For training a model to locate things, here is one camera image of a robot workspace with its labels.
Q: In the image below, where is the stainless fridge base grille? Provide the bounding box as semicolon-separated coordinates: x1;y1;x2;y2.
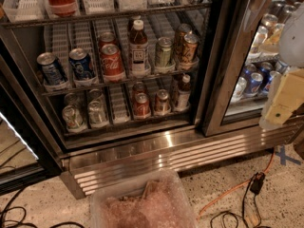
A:
60;117;304;199

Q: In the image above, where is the brown tea bottle white cap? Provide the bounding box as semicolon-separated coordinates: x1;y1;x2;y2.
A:
128;19;149;77

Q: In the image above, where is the front right silver can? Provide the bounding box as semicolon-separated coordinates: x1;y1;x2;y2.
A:
87;101;108;128

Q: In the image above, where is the blue tape cross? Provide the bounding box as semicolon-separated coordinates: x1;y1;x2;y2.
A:
275;144;302;166

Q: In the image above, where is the bottom front red can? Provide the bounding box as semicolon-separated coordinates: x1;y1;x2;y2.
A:
133;93;151;119

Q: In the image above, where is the bottom brown can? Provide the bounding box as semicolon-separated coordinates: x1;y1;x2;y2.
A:
154;89;170;115

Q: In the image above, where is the rear right silver can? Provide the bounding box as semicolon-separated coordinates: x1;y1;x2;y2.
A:
88;88;104;102

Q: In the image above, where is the blue pepsi can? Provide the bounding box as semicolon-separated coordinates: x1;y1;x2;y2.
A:
37;52;67;86
68;47;95;81

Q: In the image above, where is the bottom shelf brown bottle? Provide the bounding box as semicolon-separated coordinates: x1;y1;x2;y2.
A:
174;74;191;111

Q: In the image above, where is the front orange patterned can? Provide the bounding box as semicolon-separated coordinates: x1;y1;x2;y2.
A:
180;33;199;64

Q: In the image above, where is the front left silver can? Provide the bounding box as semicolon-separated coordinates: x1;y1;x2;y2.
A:
62;104;86;133

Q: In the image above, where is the black cable right floor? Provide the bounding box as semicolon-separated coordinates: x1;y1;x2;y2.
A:
210;192;274;228

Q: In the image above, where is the open fridge door left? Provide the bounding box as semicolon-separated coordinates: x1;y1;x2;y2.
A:
0;57;61;195

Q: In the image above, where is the blue pepsi can left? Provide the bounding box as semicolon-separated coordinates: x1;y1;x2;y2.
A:
37;52;67;86

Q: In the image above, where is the glass fridge door right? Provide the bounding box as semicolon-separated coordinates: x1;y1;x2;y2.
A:
203;0;303;135

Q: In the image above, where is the blue pepsi can right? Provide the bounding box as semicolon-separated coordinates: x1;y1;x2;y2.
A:
68;47;95;81

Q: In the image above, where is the orange extension cable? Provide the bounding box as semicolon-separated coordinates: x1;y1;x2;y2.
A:
197;147;276;220

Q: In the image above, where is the rear orange patterned can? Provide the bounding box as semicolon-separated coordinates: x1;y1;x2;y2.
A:
174;24;192;56

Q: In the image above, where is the green soda can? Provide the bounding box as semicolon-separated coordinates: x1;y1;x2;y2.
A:
155;37;173;68

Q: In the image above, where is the black power adapter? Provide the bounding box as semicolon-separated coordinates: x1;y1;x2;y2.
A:
250;172;265;195

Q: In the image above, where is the rear red cola can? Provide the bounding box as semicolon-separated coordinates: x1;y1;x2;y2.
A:
98;31;117;48

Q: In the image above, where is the silver can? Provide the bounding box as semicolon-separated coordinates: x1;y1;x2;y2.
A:
64;93;82;109
88;88;104;102
87;101;108;128
62;104;86;133

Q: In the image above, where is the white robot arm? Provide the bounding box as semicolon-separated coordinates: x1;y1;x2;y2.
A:
259;4;304;130

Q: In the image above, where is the black cables left floor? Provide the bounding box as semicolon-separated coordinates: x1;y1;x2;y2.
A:
0;187;86;228

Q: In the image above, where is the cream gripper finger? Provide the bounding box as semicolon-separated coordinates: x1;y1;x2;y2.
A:
259;67;304;130

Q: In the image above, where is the front red cola can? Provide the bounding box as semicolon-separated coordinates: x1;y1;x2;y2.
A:
101;44;124;82

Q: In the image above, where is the clear plastic bin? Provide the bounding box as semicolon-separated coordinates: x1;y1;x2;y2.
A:
90;169;199;228

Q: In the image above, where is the rear left silver can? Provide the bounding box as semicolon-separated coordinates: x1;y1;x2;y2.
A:
64;93;82;109

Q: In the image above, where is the orange patterned can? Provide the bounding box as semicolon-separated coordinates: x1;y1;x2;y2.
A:
180;33;199;64
174;24;192;56

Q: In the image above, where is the red cola can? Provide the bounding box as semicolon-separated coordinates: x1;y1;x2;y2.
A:
98;31;117;48
101;44;124;82

